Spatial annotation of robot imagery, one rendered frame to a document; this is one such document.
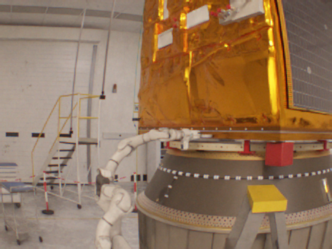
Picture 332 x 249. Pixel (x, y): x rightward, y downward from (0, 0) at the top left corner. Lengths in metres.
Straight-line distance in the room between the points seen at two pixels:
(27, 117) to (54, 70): 1.76
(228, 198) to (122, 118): 8.41
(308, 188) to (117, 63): 8.91
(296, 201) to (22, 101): 8.51
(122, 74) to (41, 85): 3.00
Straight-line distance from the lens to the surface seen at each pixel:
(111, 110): 10.09
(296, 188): 2.13
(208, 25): 2.37
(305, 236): 2.17
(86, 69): 9.87
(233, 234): 1.61
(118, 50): 10.45
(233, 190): 2.06
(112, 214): 1.66
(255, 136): 1.88
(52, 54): 9.74
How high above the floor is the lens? 1.79
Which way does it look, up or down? level
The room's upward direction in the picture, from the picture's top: 1 degrees clockwise
